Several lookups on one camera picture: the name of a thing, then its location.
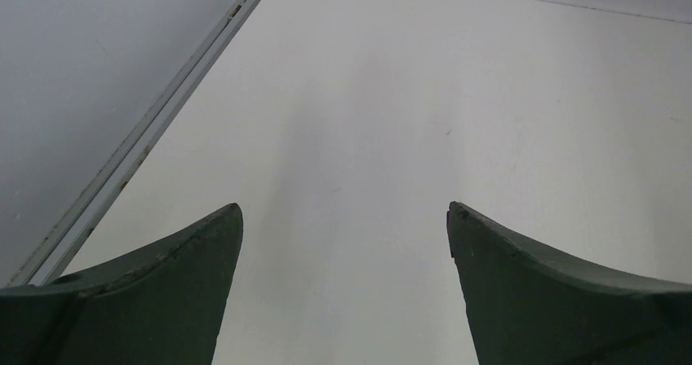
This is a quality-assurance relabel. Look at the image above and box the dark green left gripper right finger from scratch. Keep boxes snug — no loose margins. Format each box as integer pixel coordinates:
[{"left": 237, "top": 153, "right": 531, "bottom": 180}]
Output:
[{"left": 446, "top": 202, "right": 691, "bottom": 364}]

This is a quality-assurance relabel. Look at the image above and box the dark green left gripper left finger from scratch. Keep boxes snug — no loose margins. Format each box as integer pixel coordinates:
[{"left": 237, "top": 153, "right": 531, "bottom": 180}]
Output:
[{"left": 1, "top": 203, "right": 243, "bottom": 364}]

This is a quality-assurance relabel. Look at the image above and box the aluminium table edge rail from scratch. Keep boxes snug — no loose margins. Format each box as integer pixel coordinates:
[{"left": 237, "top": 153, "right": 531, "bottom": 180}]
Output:
[{"left": 1, "top": 0, "right": 260, "bottom": 287}]

